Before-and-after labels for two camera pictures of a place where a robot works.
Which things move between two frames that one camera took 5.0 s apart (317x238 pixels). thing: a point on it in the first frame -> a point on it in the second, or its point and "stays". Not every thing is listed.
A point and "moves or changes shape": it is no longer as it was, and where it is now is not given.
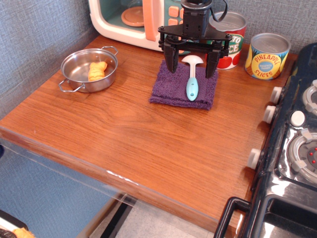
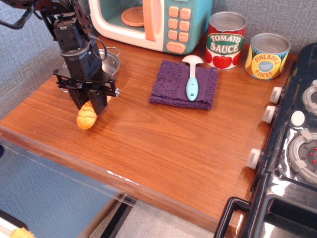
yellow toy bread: (96, 70) moves or changes shape
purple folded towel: (170, 88) stays
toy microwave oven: (135, 23) stays
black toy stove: (284, 200) stays
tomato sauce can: (234, 23) stays
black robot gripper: (193, 35) -> (83, 76)
